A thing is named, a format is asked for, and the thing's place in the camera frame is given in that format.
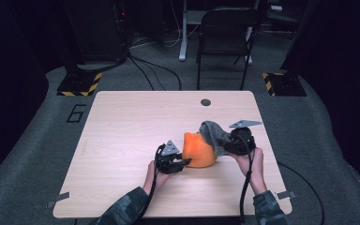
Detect black folding chair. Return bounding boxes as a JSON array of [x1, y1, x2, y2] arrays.
[[196, 7, 261, 92]]

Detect right hand-held gripper cable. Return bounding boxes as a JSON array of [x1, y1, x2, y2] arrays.
[[239, 137, 255, 225]]

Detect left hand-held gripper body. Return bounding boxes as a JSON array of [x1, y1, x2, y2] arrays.
[[154, 140, 186, 175]]

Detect person's right hand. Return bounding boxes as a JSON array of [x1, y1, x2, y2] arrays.
[[231, 147, 268, 195]]

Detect black yellow striped stand base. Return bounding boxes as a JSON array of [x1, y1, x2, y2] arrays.
[[262, 71, 308, 98], [56, 72, 103, 98]]

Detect black tape floor numeral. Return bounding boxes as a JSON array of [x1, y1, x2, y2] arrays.
[[66, 104, 87, 124]]

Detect grey speckled cloth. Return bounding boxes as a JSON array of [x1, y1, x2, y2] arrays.
[[199, 120, 236, 158]]

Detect person's left hand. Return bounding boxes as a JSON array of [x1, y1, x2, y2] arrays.
[[142, 159, 172, 195]]

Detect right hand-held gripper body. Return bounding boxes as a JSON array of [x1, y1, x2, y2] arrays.
[[223, 119, 263, 157]]

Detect white desk leg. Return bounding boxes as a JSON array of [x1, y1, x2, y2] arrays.
[[178, 0, 208, 62]]

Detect black floor cable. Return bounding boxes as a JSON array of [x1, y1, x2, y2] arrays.
[[277, 161, 326, 225], [127, 55, 183, 92]]

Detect grey tape strip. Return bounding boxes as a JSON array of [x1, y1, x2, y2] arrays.
[[276, 190, 297, 201], [46, 191, 70, 209]]

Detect dark cabinet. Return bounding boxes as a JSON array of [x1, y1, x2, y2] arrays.
[[64, 0, 129, 65]]

